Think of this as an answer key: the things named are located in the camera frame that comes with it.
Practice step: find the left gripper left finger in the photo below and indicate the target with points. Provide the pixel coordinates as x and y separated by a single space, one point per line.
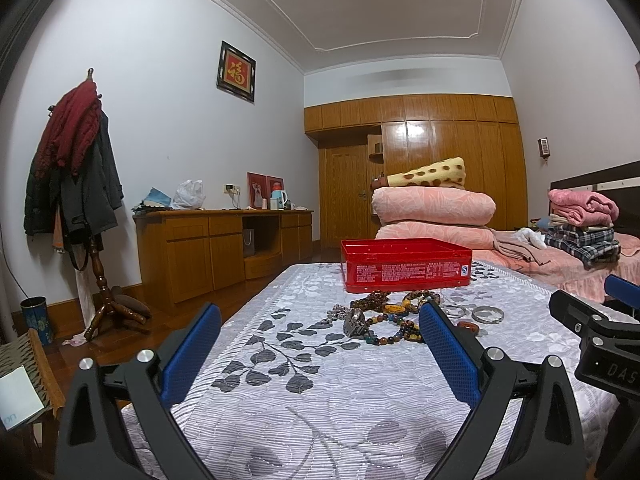
94 442

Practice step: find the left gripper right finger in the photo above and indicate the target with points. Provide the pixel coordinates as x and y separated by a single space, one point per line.
546 441

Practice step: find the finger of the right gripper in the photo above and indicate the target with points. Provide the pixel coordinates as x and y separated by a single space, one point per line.
588 323
624 291

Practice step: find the silver bangle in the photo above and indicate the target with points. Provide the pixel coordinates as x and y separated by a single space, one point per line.
487 315
456 311

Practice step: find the pink bed sheet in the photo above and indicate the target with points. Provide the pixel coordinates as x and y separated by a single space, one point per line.
568 273

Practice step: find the wooden chair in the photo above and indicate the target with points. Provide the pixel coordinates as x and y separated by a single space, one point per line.
31 400

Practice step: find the plaid folded clothes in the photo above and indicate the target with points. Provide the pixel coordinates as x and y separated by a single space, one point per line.
591 246

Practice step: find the pink folded blanket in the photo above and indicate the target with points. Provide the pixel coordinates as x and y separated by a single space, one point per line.
584 208

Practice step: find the lower pink folded quilt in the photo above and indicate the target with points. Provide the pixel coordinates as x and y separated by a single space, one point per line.
472 237

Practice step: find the blue patterned bin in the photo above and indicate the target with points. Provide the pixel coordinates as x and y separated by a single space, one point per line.
35 314

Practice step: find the wooden coat stand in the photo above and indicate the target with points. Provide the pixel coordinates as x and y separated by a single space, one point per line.
113 304

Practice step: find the giraffe pattern pillow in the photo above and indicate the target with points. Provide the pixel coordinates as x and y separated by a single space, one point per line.
448 173

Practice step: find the wooden sideboard cabinet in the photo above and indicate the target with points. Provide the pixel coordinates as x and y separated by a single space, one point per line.
189 254

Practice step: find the red tin box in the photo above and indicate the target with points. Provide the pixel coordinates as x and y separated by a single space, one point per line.
403 265

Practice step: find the grey leaf pattern table cloth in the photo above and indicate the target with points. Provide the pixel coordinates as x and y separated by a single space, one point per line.
285 395

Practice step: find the dark grey coat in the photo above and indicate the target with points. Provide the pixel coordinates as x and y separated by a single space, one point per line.
85 204

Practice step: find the blue cloth on cabinet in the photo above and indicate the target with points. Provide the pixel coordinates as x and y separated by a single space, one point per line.
155 200

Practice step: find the white plastic bag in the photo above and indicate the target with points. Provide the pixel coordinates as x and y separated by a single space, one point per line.
189 196

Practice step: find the wooden wardrobe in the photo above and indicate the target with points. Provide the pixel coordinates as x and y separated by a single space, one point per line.
360 140

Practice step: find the red photo frames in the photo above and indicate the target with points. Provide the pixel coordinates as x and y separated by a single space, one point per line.
260 189

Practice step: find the blue electric kettle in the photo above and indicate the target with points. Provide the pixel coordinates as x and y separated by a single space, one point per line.
278 197

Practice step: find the red jacket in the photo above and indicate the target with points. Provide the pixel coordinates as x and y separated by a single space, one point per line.
70 131

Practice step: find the framed red calligraphy picture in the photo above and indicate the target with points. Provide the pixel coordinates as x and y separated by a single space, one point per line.
236 73

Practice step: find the wall switch panel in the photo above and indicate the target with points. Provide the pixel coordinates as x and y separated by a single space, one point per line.
544 148

